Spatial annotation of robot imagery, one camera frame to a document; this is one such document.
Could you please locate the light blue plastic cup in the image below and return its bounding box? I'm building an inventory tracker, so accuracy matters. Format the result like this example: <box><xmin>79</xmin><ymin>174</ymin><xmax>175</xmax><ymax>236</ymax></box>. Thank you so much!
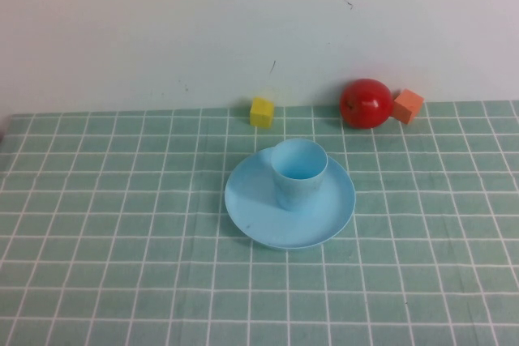
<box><xmin>270</xmin><ymin>138</ymin><xmax>328</xmax><ymax>213</ymax></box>

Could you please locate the light blue plastic plate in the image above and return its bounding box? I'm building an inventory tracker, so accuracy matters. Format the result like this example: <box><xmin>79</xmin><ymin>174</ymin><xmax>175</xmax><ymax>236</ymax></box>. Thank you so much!
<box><xmin>224</xmin><ymin>147</ymin><xmax>358</xmax><ymax>250</ymax></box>

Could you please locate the yellow cube block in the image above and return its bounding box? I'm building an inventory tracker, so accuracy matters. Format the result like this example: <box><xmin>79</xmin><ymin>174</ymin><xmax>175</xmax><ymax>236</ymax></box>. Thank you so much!
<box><xmin>249</xmin><ymin>96</ymin><xmax>276</xmax><ymax>129</ymax></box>

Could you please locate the red apple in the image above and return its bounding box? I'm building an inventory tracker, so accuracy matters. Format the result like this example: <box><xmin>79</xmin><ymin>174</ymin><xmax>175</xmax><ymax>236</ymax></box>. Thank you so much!
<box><xmin>339</xmin><ymin>78</ymin><xmax>395</xmax><ymax>130</ymax></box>

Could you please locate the orange cube block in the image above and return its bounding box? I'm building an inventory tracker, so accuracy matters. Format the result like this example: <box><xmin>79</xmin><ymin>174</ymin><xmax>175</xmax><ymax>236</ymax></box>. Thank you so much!
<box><xmin>392</xmin><ymin>88</ymin><xmax>425</xmax><ymax>125</ymax></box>

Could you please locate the green checkered tablecloth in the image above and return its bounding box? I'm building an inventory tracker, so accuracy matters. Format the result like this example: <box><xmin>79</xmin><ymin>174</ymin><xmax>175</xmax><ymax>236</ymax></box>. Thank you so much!
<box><xmin>0</xmin><ymin>100</ymin><xmax>519</xmax><ymax>346</ymax></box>

